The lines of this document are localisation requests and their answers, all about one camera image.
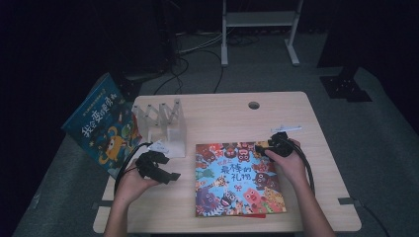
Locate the person's left hand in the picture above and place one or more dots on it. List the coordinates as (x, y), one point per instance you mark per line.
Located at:
(131, 184)

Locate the grey table bracket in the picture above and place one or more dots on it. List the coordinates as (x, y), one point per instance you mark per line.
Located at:
(102, 204)
(347, 200)

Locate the colourful animal picture book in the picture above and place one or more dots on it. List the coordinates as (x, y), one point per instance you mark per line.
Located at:
(237, 181)

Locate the dark blue monster picture book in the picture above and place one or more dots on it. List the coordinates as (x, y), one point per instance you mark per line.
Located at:
(102, 131)

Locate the person's right hand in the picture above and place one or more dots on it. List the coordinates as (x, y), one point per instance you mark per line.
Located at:
(290, 164)

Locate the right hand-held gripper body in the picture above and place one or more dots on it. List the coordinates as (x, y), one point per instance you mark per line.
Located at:
(280, 144)

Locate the dark upright stand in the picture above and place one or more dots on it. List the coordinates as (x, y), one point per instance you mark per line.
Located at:
(169, 33)

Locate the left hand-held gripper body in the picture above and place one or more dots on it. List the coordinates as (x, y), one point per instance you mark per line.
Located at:
(150, 163)

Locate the white metal stand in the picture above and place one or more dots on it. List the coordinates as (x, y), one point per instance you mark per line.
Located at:
(260, 19)

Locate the clear acrylic book rack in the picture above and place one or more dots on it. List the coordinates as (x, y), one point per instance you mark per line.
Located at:
(168, 128)

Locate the black floor stand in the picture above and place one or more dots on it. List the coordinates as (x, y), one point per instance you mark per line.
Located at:
(346, 85)

